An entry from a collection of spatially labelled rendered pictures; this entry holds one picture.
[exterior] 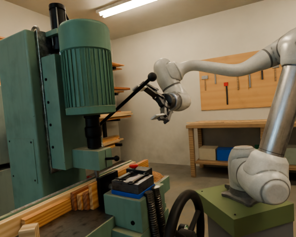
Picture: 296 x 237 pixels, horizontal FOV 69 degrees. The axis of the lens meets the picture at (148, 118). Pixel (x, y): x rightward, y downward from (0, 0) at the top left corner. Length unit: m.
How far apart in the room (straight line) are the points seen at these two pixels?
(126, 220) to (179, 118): 3.61
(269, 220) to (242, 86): 2.92
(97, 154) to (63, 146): 0.14
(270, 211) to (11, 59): 1.29
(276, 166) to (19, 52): 1.08
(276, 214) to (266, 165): 0.32
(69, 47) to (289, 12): 3.68
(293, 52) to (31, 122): 1.05
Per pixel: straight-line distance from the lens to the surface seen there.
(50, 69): 0.87
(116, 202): 0.67
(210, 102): 3.99
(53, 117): 0.86
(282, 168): 1.03
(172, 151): 4.35
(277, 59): 1.21
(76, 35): 0.76
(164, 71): 1.10
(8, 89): 1.03
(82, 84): 0.73
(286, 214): 1.31
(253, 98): 3.90
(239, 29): 4.09
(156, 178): 0.92
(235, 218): 1.12
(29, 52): 0.92
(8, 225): 0.70
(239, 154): 1.18
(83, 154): 0.82
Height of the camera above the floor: 1.21
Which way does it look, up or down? 4 degrees down
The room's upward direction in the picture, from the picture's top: 4 degrees counter-clockwise
